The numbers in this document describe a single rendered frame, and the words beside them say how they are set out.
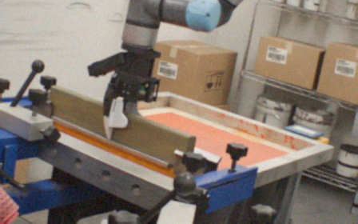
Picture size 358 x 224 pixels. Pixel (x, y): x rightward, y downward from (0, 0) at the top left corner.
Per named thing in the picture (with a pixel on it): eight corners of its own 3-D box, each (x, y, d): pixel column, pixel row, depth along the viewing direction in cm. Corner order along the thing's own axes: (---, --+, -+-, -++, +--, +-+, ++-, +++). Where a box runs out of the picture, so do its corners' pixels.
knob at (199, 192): (179, 214, 118) (187, 174, 117) (205, 226, 115) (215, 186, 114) (153, 222, 112) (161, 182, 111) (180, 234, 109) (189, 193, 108)
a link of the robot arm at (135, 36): (117, 21, 145) (141, 22, 152) (113, 42, 146) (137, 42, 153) (145, 28, 141) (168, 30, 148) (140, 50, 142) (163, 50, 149)
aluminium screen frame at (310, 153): (165, 103, 218) (167, 91, 217) (331, 159, 187) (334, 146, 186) (-32, 125, 154) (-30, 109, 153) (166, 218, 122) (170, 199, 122)
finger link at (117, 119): (117, 145, 145) (129, 103, 145) (97, 136, 148) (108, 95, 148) (125, 146, 148) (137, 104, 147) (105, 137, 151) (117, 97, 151)
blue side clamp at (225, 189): (232, 190, 150) (239, 160, 148) (252, 197, 147) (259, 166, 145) (149, 217, 125) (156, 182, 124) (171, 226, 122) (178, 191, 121)
